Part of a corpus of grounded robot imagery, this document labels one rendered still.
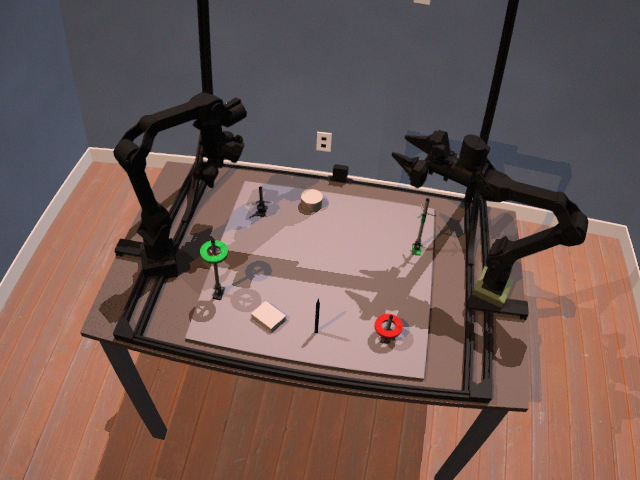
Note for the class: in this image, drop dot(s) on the red flat disc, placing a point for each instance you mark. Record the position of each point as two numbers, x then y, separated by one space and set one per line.
388 334

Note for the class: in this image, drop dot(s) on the green ring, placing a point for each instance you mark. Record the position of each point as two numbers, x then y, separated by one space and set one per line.
214 259

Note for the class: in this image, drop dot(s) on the beige short cylinder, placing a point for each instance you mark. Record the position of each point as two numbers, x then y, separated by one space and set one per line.
311 200

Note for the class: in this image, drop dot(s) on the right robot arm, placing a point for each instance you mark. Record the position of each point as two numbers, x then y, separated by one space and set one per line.
203 106

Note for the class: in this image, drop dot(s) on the tall brown post with crossbar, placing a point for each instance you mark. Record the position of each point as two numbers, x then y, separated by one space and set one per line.
219 291

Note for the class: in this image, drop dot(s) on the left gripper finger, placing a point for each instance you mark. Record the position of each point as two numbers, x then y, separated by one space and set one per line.
421 142
405 162

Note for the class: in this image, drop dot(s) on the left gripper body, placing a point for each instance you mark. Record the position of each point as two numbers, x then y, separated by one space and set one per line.
421 168

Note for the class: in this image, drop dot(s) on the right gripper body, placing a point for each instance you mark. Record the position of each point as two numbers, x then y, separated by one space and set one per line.
208 171

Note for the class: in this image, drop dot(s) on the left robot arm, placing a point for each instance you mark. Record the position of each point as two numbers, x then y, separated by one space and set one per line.
495 186

